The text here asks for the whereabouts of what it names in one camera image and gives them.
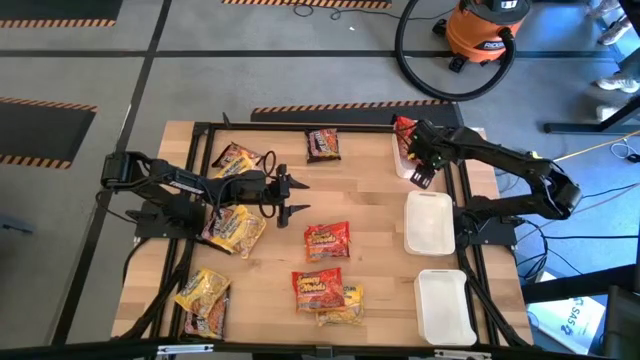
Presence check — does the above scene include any black rig crossbar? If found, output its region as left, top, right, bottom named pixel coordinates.
left=0, top=338, right=640, bottom=360

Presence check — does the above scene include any yellow extension cord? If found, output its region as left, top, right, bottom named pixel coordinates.
left=527, top=128, right=640, bottom=164

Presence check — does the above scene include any silver metal bracket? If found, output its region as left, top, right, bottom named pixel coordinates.
left=433, top=348, right=494, bottom=360
left=156, top=343, right=215, bottom=356

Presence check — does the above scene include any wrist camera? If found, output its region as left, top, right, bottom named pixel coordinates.
left=238, top=170, right=269, bottom=195
left=424, top=144, right=451, bottom=169

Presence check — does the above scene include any black floor beam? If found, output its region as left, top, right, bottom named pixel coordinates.
left=519, top=263, right=640, bottom=305

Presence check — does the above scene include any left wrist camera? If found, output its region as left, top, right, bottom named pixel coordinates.
left=238, top=170, right=269, bottom=195

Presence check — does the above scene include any black aluminium table frame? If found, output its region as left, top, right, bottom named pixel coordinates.
left=112, top=112, right=534, bottom=349

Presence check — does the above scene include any black desk base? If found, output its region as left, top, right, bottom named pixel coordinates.
left=543, top=94, right=640, bottom=135

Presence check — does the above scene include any dark floor object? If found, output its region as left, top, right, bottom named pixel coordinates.
left=0, top=214, right=36, bottom=236

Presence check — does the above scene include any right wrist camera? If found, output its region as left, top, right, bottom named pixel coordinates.
left=424, top=144, right=451, bottom=169

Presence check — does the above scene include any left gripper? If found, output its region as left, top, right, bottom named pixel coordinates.
left=233, top=163, right=312, bottom=230

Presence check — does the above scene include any white printed paper bag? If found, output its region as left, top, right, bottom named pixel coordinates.
left=525, top=294, right=607, bottom=356

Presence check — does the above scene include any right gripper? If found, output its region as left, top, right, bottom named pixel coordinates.
left=406, top=118, right=452, bottom=191

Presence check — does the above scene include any black floor cable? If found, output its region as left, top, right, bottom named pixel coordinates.
left=514, top=182, right=640, bottom=281

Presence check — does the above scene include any black hazard-striped floor mat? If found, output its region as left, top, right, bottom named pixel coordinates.
left=0, top=95, right=99, bottom=171
left=221, top=0, right=393, bottom=10
left=0, top=0, right=125, bottom=29
left=249, top=98, right=465, bottom=129

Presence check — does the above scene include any orange shop vacuum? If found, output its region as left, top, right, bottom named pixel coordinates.
left=394, top=0, right=518, bottom=103
left=432, top=0, right=532, bottom=74

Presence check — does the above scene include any white plastic bin with sticker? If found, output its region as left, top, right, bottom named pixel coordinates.
left=391, top=130, right=426, bottom=180

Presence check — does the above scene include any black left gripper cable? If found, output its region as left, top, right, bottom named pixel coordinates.
left=209, top=148, right=279, bottom=220

